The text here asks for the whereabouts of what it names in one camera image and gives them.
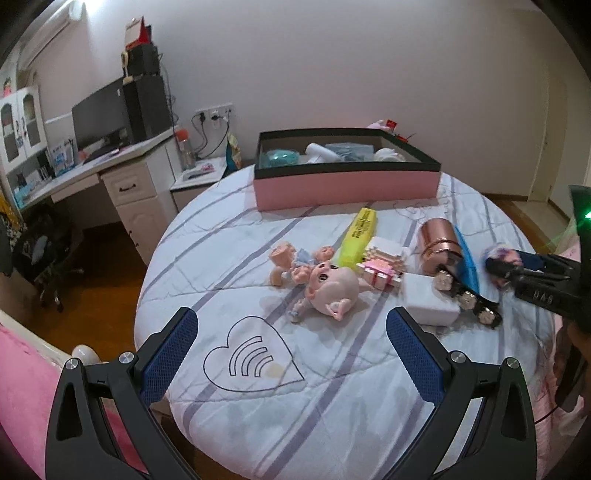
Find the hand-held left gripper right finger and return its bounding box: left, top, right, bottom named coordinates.
left=385, top=307, right=539, bottom=480

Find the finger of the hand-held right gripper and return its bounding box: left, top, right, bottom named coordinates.
left=501, top=271, right=575, bottom=296
left=485, top=251, right=583, bottom=277

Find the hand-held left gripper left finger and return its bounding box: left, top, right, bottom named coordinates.
left=45, top=307, right=199, bottom=480

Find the purple fluffy trinket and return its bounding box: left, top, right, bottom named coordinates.
left=484, top=246, right=525, bottom=266

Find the white charger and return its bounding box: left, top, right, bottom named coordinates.
left=401, top=272, right=462, bottom=328

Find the blue card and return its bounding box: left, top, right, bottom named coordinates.
left=452, top=225, right=482, bottom=296

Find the black jewelled hair clip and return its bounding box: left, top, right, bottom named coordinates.
left=434, top=265, right=504, bottom=330

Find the pink white block toy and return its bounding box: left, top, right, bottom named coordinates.
left=360, top=236, right=411, bottom=291

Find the copper metal cup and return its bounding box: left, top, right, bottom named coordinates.
left=417, top=218, right=463, bottom=278

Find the pink pig doll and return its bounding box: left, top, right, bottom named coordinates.
left=269, top=244, right=365, bottom=324

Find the yellow highlighter pack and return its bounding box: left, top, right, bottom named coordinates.
left=337, top=208, right=378, bottom=271

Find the pink black storage box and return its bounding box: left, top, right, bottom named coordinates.
left=253, top=128, right=443, bottom=212

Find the clear plastic case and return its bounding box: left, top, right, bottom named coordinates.
left=325, top=142, right=375, bottom=161

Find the teal translucent item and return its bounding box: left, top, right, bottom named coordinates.
left=261, top=148, right=301, bottom=168

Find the white door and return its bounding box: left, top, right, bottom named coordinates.
left=529, top=60, right=568, bottom=204

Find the white wardrobe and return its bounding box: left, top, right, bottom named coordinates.
left=554, top=28, right=591, bottom=217

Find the pink quilt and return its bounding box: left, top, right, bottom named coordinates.
left=531, top=240, right=591, bottom=480

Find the pink blanket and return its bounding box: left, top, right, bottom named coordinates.
left=0, top=318, right=139, bottom=480

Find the white desk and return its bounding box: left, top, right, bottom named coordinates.
left=14, top=124, right=181, bottom=266

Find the white side table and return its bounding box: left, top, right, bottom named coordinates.
left=170, top=157, right=229, bottom=215

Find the black office chair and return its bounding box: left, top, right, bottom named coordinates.
left=0, top=198, right=86, bottom=315

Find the clear water bottle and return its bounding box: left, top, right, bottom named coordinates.
left=175, top=129, right=197, bottom=169

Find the black keyboard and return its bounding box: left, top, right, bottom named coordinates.
left=81, top=145, right=121, bottom=162

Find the yellow green snack bag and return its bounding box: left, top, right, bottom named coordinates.
left=225, top=133, right=243, bottom=169

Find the blue white carton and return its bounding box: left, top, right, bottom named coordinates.
left=48, top=141, right=75, bottom=176

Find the black computer tower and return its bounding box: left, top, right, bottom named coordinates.
left=122, top=74, right=174, bottom=145

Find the black computer monitor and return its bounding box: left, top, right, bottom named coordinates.
left=71, top=78, right=132, bottom=153

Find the white hutch cabinet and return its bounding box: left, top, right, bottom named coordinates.
left=0, top=83, right=77, bottom=208

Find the black speaker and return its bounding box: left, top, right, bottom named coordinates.
left=122, top=42, right=162, bottom=78

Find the red desk calendar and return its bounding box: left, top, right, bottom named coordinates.
left=126, top=16, right=152, bottom=51

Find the white air conditioner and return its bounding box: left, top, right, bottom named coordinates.
left=18, top=0, right=88, bottom=65

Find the white bed frame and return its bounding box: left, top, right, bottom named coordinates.
left=0, top=309, right=100, bottom=370

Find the white wall outlet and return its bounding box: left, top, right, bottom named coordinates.
left=194, top=105, right=235, bottom=121

